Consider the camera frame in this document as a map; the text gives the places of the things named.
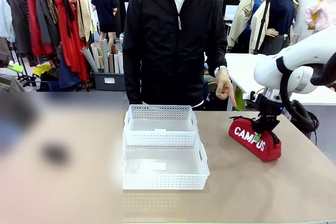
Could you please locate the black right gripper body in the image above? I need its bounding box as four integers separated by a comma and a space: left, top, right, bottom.
252, 94, 284, 131

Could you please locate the red CAMPUS pencil pouch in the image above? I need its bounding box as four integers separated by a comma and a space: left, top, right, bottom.
228, 115, 282, 162

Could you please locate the person's left forearm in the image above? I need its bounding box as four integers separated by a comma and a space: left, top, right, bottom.
203, 32, 228, 70

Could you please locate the person's right forearm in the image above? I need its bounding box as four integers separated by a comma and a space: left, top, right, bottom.
122, 48, 144, 105

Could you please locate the person's left hand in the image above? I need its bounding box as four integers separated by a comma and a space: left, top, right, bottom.
215, 71, 237, 111

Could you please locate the green bag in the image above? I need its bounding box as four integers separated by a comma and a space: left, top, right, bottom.
234, 88, 245, 111

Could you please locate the white side table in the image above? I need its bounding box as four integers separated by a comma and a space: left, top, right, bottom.
224, 52, 336, 106

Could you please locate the white wrist watch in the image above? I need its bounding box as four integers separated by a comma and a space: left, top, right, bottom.
213, 65, 228, 77

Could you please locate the mannequin with beige trench coat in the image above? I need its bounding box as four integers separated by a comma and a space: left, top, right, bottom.
227, 0, 274, 55

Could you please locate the mannequin with navy shirt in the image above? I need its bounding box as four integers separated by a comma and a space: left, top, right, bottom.
262, 0, 300, 56

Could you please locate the white basket with square label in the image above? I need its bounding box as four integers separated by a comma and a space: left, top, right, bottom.
123, 104, 199, 134

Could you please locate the white basket with long label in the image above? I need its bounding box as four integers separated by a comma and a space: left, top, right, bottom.
122, 130, 211, 190

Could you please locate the long white paper label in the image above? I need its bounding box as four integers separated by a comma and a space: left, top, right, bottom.
141, 163, 167, 172

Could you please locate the mannequin with pink garment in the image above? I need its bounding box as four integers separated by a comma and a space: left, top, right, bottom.
304, 0, 336, 35

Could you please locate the person's black jacket torso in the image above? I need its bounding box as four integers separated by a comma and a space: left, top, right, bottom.
122, 0, 228, 109

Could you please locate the grey storage bin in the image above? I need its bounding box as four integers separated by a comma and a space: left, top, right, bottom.
92, 71, 127, 92

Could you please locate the tall grey paper roll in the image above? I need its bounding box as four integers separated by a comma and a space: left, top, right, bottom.
99, 38, 110, 73

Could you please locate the beige paper roll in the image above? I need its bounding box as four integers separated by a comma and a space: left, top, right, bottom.
90, 42, 102, 71

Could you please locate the background person in navy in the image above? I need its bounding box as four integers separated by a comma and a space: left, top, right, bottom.
90, 0, 119, 49

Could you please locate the navy hanging cloth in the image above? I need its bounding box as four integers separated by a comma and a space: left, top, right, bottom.
58, 50, 81, 89

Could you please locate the red hanging dress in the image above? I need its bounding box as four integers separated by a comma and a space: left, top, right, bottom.
54, 0, 89, 81

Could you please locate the beige hanging garment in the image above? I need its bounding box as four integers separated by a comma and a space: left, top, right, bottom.
77, 0, 95, 43

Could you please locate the black hanging scarf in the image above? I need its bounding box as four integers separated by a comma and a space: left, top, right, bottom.
60, 0, 76, 39

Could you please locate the yellow cloth item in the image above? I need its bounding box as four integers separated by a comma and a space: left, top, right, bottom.
32, 63, 52, 77

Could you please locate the grey hanging jacket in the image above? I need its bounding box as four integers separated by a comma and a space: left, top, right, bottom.
36, 0, 60, 46

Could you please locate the red hanging jacket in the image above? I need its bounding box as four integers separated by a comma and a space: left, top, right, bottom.
27, 0, 55, 57

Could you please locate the dark grey hanging coat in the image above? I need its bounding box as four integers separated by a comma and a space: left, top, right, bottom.
7, 0, 32, 55

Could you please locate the light blue hanging garment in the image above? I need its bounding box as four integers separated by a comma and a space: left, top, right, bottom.
0, 0, 16, 43

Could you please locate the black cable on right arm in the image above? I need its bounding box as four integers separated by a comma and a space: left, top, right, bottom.
276, 56, 320, 133

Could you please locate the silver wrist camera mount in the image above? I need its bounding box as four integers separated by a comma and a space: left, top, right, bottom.
242, 91, 259, 103

